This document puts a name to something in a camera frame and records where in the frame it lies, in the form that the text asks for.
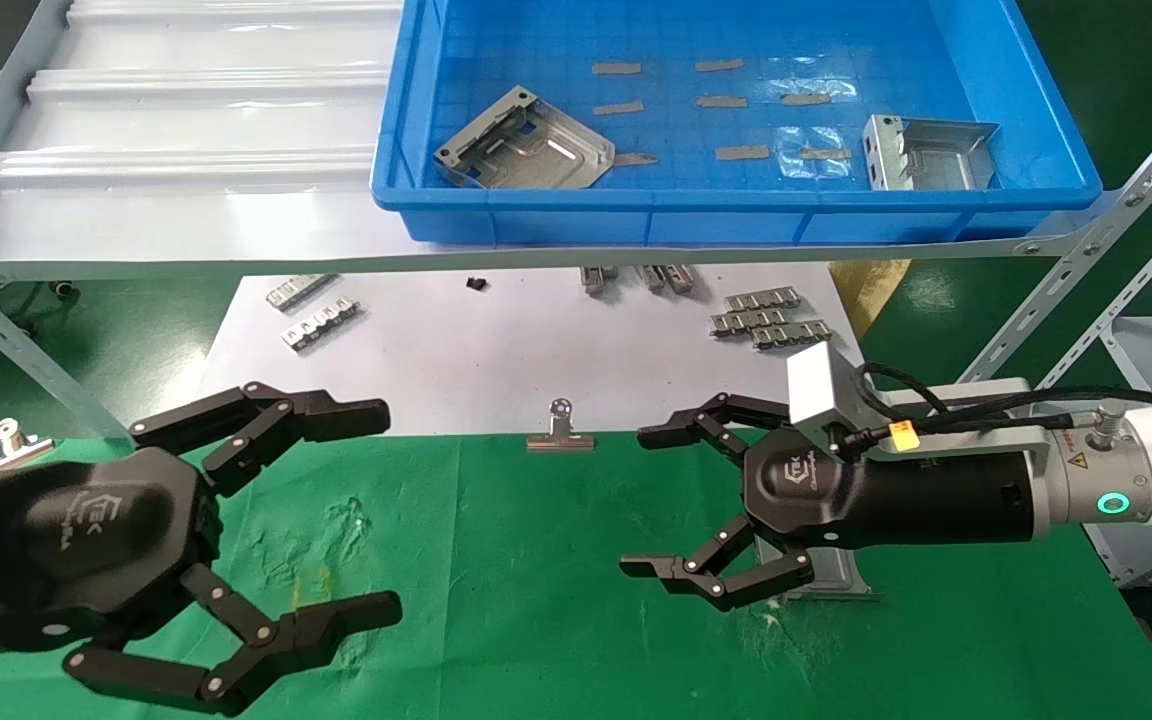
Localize black camera cable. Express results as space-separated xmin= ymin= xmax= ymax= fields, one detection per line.
xmin=831 ymin=362 xmax=1152 ymax=446

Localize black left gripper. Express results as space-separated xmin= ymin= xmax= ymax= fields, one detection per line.
xmin=0 ymin=382 xmax=403 ymax=717

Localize white ribbed shelf panel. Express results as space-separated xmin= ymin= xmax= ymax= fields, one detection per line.
xmin=0 ymin=0 xmax=407 ymax=263

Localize silver binder clip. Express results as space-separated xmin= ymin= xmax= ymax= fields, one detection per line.
xmin=526 ymin=398 xmax=597 ymax=453
xmin=0 ymin=418 xmax=55 ymax=476

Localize boxy sheet metal bracket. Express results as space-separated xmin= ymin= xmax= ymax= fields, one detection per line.
xmin=861 ymin=113 xmax=1000 ymax=191

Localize grey slotted angle rack frame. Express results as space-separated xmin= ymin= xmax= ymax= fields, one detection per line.
xmin=0 ymin=0 xmax=1152 ymax=441

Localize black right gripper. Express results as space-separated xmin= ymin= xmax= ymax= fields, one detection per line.
xmin=620 ymin=392 xmax=1042 ymax=613

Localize white paper sheet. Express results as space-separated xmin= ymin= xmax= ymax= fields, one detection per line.
xmin=191 ymin=262 xmax=887 ymax=439

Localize clear plastic film patch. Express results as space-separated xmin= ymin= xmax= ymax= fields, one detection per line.
xmin=776 ymin=125 xmax=852 ymax=182
xmin=766 ymin=77 xmax=857 ymax=97

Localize blue plastic bin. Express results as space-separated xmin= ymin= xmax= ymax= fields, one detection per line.
xmin=370 ymin=0 xmax=1104 ymax=247

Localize curved sheet metal bracket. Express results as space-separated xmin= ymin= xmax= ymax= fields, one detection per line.
xmin=433 ymin=85 xmax=617 ymax=190
xmin=756 ymin=535 xmax=879 ymax=602

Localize green cloth mat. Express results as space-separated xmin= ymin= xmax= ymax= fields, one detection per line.
xmin=0 ymin=424 xmax=1152 ymax=720

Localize grey side shelf unit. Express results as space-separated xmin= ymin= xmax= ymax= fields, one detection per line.
xmin=1021 ymin=190 xmax=1152 ymax=587

